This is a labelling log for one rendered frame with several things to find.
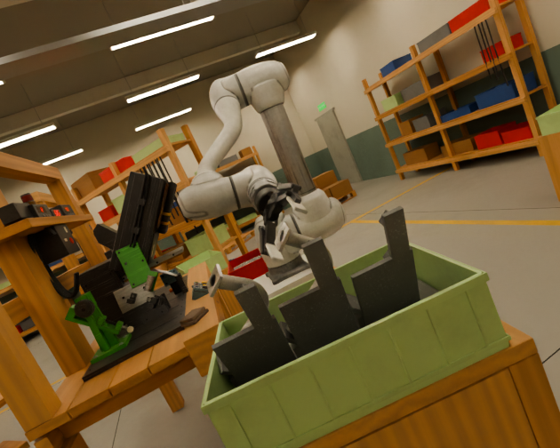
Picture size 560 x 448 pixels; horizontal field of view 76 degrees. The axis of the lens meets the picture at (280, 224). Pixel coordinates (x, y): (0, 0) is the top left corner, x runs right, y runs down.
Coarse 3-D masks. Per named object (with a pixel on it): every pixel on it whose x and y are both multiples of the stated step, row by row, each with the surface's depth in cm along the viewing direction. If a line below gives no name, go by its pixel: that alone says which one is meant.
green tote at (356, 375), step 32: (416, 256) 100; (352, 288) 110; (448, 288) 70; (480, 288) 70; (224, 320) 109; (384, 320) 69; (416, 320) 70; (448, 320) 71; (480, 320) 71; (320, 352) 69; (352, 352) 70; (384, 352) 70; (416, 352) 71; (448, 352) 71; (480, 352) 72; (224, 384) 84; (256, 384) 69; (288, 384) 70; (320, 384) 70; (352, 384) 71; (384, 384) 71; (416, 384) 71; (224, 416) 69; (256, 416) 70; (288, 416) 70; (320, 416) 71; (352, 416) 71
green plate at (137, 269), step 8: (128, 248) 181; (136, 248) 181; (120, 256) 180; (128, 256) 180; (136, 256) 181; (128, 264) 179; (136, 264) 180; (144, 264) 180; (128, 272) 179; (136, 272) 179; (144, 272) 180; (136, 280) 178; (144, 280) 179
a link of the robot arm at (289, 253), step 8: (280, 216) 148; (288, 216) 150; (256, 224) 148; (280, 224) 146; (256, 232) 148; (296, 232) 146; (256, 240) 150; (288, 248) 146; (296, 248) 148; (264, 256) 150; (288, 256) 147; (296, 256) 150; (272, 264) 149; (280, 264) 147
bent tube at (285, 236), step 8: (288, 224) 75; (280, 232) 77; (288, 232) 73; (280, 240) 76; (288, 240) 75; (296, 240) 75; (304, 240) 76; (280, 248) 74; (312, 288) 83; (288, 328) 86
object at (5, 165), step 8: (0, 152) 172; (0, 160) 168; (8, 160) 176; (16, 160) 185; (24, 160) 196; (0, 168) 168; (8, 168) 173; (16, 168) 181; (24, 168) 190; (32, 168) 201; (40, 168) 213; (48, 168) 227; (56, 168) 243; (0, 176) 179; (8, 176) 185; (16, 176) 191; (24, 176) 197; (32, 176) 204; (40, 176) 212; (48, 176) 220; (56, 176) 235
